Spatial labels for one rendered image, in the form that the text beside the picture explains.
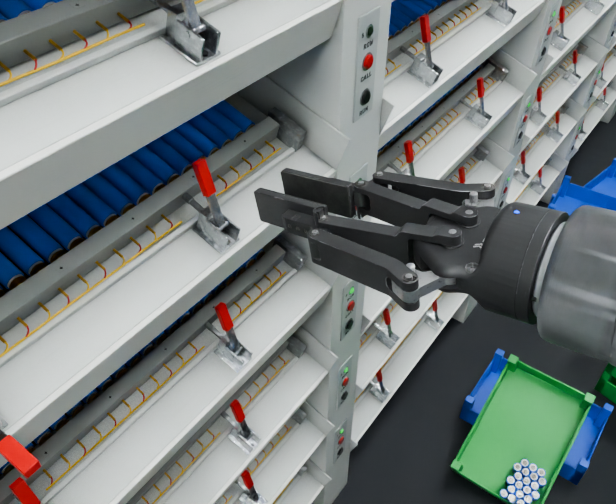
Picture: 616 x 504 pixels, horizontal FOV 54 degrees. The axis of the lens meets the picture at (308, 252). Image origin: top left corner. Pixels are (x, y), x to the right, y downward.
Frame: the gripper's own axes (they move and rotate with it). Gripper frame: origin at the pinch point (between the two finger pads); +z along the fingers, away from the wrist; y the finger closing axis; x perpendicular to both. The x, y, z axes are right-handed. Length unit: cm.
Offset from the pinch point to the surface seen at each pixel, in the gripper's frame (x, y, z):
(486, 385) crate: -103, 72, 13
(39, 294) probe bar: -3.1, -17.0, 15.8
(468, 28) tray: -7, 62, 14
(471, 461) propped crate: -103, 48, 7
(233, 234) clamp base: -7.3, 1.0, 11.2
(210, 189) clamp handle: -1.7, 0.2, 11.8
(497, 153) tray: -43, 88, 19
